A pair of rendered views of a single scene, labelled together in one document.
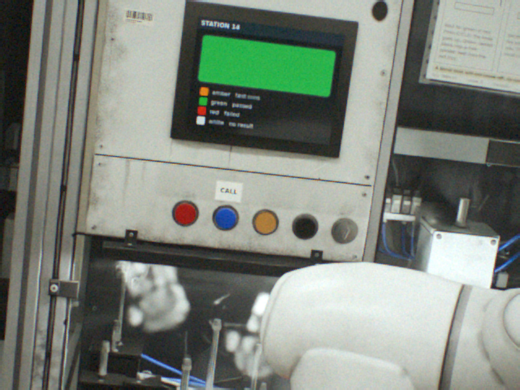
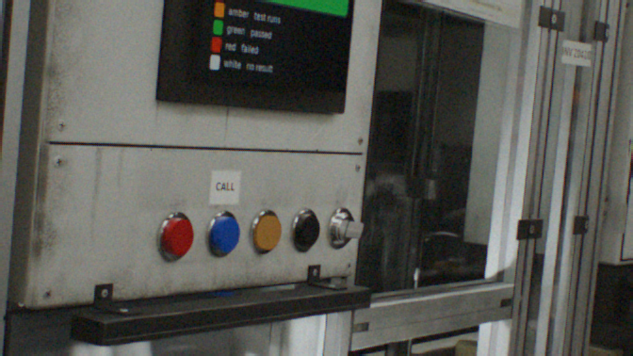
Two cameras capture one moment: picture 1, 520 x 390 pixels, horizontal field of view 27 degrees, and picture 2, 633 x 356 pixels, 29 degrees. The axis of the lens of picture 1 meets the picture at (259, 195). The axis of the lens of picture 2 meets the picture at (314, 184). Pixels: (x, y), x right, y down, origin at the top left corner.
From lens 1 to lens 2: 1.17 m
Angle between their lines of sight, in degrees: 50
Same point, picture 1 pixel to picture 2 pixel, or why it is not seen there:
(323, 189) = (320, 167)
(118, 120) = (85, 72)
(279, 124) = (299, 64)
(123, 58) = not seen: outside the picture
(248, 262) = (280, 299)
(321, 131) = (338, 72)
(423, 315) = not seen: outside the picture
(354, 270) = not seen: outside the picture
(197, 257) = (225, 308)
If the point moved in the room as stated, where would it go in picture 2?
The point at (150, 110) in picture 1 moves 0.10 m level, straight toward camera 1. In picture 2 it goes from (131, 48) to (233, 56)
